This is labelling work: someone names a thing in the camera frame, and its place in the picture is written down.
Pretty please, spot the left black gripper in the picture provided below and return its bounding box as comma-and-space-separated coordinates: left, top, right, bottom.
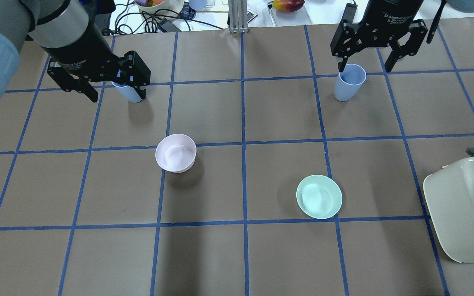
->
41, 25, 151, 103

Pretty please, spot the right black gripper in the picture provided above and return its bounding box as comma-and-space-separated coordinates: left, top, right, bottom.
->
330, 0, 427, 73

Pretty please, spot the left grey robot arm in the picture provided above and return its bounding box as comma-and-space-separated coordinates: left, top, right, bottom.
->
0, 0, 151, 103

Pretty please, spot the blue cup near left gripper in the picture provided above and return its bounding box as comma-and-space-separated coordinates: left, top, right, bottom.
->
112, 82, 146, 103

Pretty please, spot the blue cup gripper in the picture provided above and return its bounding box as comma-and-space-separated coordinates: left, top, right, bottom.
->
112, 82, 146, 103
334, 64, 367, 102

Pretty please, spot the blue cup near right gripper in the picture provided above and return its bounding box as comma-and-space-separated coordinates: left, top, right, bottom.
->
334, 64, 367, 102

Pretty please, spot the clear plastic tray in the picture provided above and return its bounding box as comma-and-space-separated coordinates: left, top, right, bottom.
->
267, 0, 312, 27

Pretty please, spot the white bowl with fruit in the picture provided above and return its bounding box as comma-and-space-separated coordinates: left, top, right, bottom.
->
134, 0, 185, 16

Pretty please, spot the red yellow mango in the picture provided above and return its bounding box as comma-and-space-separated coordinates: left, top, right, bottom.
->
271, 0, 305, 12

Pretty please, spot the pink bowl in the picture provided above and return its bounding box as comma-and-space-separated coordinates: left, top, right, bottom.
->
156, 134, 197, 173

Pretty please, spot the small remote control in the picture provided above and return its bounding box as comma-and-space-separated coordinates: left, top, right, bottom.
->
246, 9, 258, 23

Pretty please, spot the mint green plate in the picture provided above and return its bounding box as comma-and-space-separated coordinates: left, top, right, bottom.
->
295, 174, 344, 220

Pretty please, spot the cream toaster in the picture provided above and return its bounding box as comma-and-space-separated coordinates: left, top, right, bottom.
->
423, 147, 474, 264

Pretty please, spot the black cable bundle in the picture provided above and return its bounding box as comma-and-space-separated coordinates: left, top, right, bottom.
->
102, 0, 226, 36

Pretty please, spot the aluminium frame post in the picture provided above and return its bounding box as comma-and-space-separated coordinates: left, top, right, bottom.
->
228, 0, 249, 34

